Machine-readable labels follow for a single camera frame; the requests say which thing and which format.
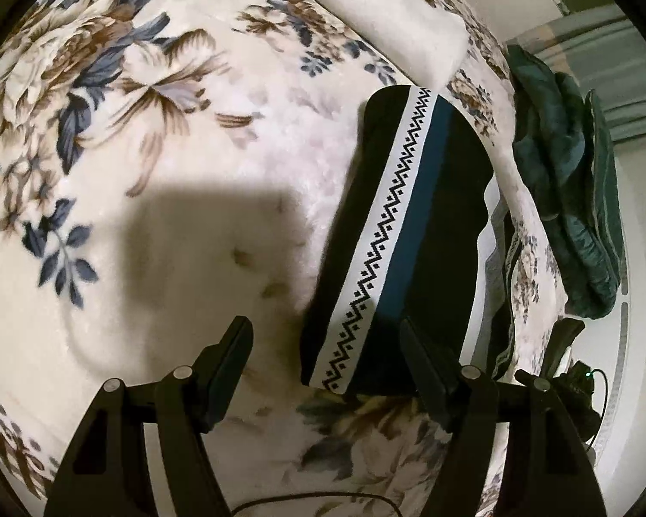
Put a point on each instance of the white pillow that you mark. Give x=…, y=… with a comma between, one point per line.
x=427, y=44

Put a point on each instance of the floral white fleece blanket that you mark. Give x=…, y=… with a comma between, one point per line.
x=165, y=166

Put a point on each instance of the dark teal velvet blanket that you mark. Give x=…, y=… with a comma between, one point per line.
x=565, y=156

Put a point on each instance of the dark patterned knit garment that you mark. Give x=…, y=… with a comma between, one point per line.
x=419, y=238

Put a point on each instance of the black device with green light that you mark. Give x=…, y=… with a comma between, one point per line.
x=575, y=386

